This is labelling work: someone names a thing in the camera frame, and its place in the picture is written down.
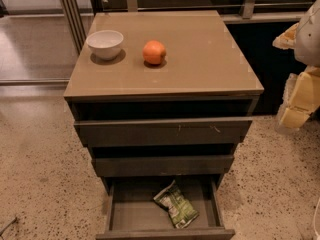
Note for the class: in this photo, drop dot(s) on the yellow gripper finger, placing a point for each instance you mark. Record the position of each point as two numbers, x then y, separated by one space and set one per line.
301 98
287 39

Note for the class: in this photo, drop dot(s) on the green jalapeno chip bag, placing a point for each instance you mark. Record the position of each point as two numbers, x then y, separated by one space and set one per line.
180 210

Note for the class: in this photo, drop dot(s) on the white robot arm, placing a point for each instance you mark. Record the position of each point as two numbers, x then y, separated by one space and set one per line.
307 45

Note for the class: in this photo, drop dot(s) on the top grey drawer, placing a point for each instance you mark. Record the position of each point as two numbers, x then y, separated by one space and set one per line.
158 132

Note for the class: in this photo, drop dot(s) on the grey drawer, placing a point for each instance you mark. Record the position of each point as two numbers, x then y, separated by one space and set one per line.
158 132
162 166
133 215

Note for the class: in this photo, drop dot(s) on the grey drawer cabinet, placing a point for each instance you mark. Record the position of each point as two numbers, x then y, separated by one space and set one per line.
203 75

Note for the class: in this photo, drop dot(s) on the middle grey drawer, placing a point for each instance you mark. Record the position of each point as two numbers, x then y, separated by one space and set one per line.
162 166

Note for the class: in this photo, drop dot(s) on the bottom grey drawer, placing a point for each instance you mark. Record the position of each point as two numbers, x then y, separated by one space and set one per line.
133 215

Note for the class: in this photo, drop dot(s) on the orange fruit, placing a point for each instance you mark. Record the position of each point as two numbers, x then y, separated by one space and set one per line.
154 52

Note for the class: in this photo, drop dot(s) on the white ceramic bowl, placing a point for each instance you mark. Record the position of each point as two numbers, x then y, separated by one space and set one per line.
105 44

